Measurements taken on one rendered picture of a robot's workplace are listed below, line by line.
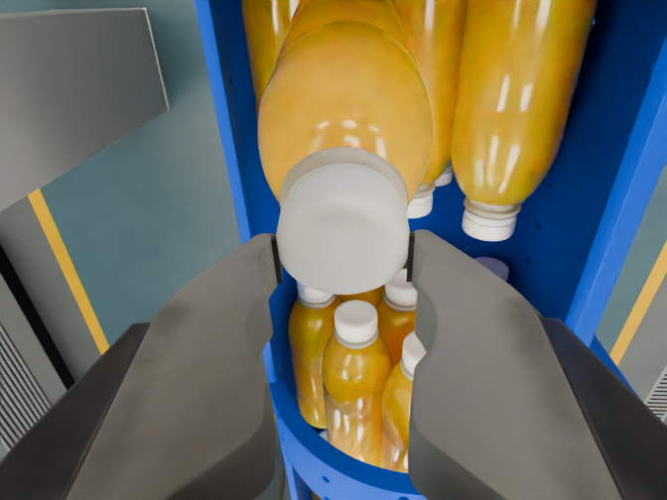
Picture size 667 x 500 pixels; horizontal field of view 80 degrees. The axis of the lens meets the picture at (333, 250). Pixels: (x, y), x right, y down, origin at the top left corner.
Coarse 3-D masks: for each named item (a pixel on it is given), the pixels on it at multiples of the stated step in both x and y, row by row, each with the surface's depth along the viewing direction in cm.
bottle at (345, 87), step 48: (336, 0) 18; (384, 0) 21; (288, 48) 16; (336, 48) 14; (384, 48) 14; (288, 96) 13; (336, 96) 12; (384, 96) 13; (288, 144) 13; (336, 144) 12; (384, 144) 12; (288, 192) 13
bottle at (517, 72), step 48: (480, 0) 22; (528, 0) 21; (576, 0) 21; (480, 48) 23; (528, 48) 22; (576, 48) 22; (480, 96) 24; (528, 96) 23; (480, 144) 26; (528, 144) 25; (480, 192) 28; (528, 192) 27
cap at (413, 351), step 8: (408, 336) 33; (416, 336) 33; (408, 344) 32; (416, 344) 32; (408, 352) 31; (416, 352) 31; (424, 352) 31; (408, 360) 31; (416, 360) 31; (408, 368) 32
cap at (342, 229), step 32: (320, 192) 10; (352, 192) 10; (384, 192) 11; (288, 224) 11; (320, 224) 11; (352, 224) 11; (384, 224) 11; (288, 256) 12; (320, 256) 12; (352, 256) 12; (384, 256) 12; (320, 288) 12; (352, 288) 12
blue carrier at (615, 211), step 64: (640, 0) 26; (640, 64) 26; (256, 128) 33; (576, 128) 32; (640, 128) 17; (256, 192) 34; (448, 192) 45; (576, 192) 33; (640, 192) 19; (512, 256) 43; (576, 256) 34; (576, 320) 23; (320, 448) 33
